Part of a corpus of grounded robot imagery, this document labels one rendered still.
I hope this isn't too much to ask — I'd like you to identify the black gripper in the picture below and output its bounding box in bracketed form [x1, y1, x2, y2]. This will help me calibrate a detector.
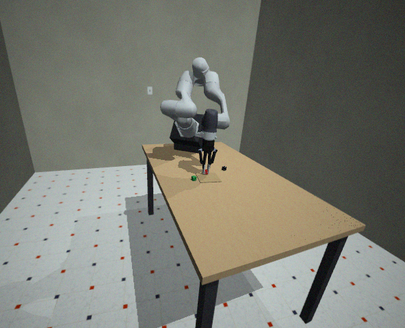
[198, 139, 218, 174]

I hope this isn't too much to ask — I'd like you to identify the tan flat mat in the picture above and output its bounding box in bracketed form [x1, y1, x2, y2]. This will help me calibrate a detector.
[196, 172, 221, 183]

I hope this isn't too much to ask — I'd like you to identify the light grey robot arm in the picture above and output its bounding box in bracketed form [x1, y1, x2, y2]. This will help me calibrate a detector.
[160, 57, 230, 141]

